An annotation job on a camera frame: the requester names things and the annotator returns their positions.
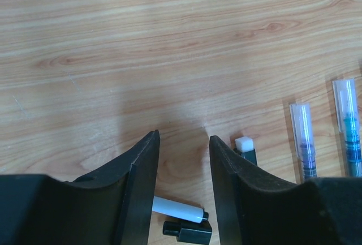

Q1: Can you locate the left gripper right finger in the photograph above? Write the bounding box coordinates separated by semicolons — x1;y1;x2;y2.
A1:
209;136;361;244

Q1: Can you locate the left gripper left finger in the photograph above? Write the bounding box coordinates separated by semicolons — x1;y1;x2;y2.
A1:
1;130;160;244

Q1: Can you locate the white pen black end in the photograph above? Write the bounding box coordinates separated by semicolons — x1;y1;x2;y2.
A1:
152;196;209;223

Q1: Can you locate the black pen cap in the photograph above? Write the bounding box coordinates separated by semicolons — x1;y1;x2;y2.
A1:
162;220;212;244

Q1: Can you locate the small black white cap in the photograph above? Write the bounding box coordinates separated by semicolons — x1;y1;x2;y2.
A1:
234;136;257;166

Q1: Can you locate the clear plastic pen cap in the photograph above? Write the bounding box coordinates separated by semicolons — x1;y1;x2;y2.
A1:
333;79;360;134

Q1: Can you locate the purple gel pen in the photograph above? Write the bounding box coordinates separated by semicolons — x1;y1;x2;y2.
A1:
297;134;317;181

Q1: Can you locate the blue gel pen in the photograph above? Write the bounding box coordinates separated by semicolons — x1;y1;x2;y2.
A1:
343;114;361;177

